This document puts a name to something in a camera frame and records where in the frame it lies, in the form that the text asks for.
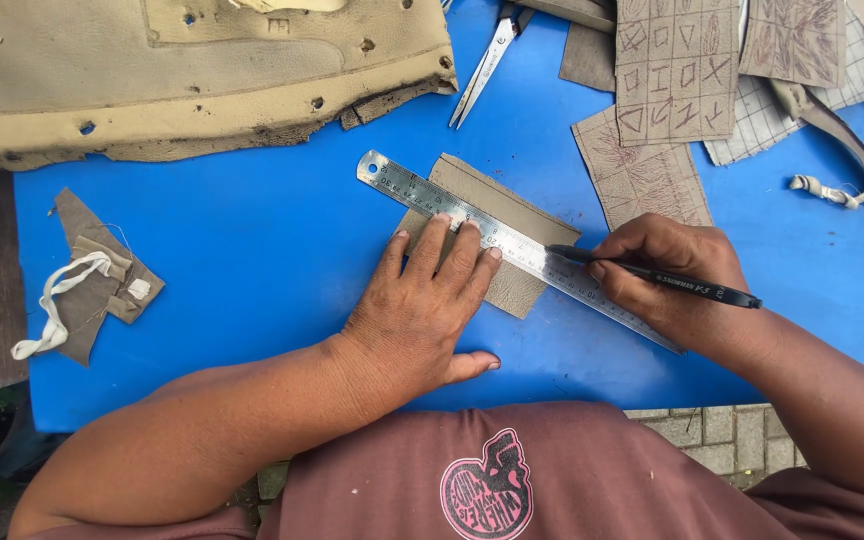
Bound person's right hand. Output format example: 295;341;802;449
587;213;759;360

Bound person's left hand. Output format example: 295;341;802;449
339;212;504;419

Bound black pen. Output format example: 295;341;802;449
545;243;764;310

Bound steel ruler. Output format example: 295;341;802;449
356;149;687;355

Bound leather piece with leaf drawings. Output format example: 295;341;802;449
571;104;715;232

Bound small taupe leather piece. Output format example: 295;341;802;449
391;153;582;321

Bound leather piece with symbol grid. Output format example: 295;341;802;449
615;0;742;148

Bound white checked cloth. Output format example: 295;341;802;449
703;6;864;168

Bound plain taupe leather scrap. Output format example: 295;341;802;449
558;21;618;93

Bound person's maroon shirt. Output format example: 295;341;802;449
23;401;864;540

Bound silver scissors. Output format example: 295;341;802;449
448;0;537;131

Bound long taupe leather strip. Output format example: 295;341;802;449
768;78;864;253

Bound small leather piece leaf pattern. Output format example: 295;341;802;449
738;0;849;90

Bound blue work board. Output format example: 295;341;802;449
12;0;864;434

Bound large beige leather sheet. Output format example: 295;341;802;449
0;0;459;178

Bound white knotted strap scrap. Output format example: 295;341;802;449
789;174;864;210

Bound leather scrap with white strap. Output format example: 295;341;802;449
11;186;166;369

